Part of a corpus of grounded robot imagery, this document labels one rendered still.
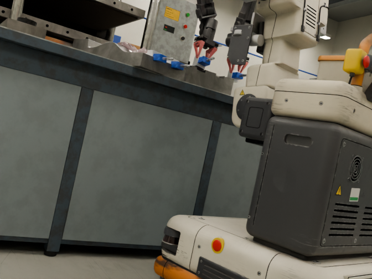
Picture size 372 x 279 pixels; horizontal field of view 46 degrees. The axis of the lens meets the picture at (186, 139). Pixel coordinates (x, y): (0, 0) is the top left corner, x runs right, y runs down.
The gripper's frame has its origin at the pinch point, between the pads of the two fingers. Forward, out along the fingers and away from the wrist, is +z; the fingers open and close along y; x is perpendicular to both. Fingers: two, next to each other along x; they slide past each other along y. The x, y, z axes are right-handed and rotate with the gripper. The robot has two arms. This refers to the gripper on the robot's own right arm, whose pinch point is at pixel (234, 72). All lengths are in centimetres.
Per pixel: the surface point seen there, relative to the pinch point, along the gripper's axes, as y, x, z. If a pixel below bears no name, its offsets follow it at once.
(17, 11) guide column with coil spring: 99, -62, -9
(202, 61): 30.9, 16.7, 3.5
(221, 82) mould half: 17.0, 14.1, 9.6
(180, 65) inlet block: 45, 23, 9
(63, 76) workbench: 90, 16, 25
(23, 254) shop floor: 91, 15, 94
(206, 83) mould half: 24.8, 14.1, 11.8
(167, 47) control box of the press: 5, -73, -18
